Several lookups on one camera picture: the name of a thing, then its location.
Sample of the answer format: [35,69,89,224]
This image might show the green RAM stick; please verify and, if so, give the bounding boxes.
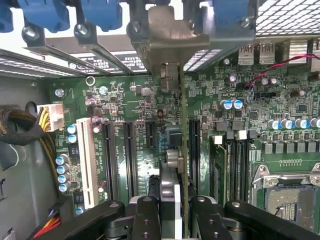
[210,135,229,208]

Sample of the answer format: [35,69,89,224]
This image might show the black RAM slot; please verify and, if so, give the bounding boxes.
[226,131,237,205]
[234,129,245,203]
[242,129,252,203]

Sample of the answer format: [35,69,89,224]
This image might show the long black expansion slot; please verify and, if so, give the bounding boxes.
[123,121,139,198]
[189,119,202,193]
[102,121,120,201]

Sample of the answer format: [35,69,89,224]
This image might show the CPU socket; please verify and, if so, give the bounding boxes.
[250,161,320,240]

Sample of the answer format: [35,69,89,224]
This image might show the short black expansion slot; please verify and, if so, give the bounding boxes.
[146,119,158,149]

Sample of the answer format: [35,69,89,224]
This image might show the blue expansion slot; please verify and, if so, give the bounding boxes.
[166,125,181,148]

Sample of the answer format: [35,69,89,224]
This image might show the white expansion slot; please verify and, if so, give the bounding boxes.
[76,117,100,210]

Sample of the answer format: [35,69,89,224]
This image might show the green motherboard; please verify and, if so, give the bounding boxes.
[43,47,320,240]

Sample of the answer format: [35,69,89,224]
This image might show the white power connector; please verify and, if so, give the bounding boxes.
[36,102,65,133]

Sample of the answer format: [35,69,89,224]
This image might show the metal slot cover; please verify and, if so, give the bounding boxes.
[74,21,135,76]
[126,19,153,75]
[21,24,87,77]

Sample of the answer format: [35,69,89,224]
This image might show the silver USB port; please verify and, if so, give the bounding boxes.
[258,42,278,65]
[237,42,259,66]

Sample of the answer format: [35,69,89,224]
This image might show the silver metal port housing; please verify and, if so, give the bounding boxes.
[310,38,320,73]
[288,39,310,65]

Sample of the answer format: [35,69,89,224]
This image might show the open PC case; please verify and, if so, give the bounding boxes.
[0,0,320,240]

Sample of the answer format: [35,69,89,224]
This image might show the red yellow wire bundle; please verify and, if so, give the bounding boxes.
[31,207,63,240]

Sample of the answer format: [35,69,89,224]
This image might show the black yellow braided cable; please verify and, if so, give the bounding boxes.
[0,101,60,181]

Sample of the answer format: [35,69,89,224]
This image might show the red black twisted wire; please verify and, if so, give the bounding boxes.
[245,53,320,89]

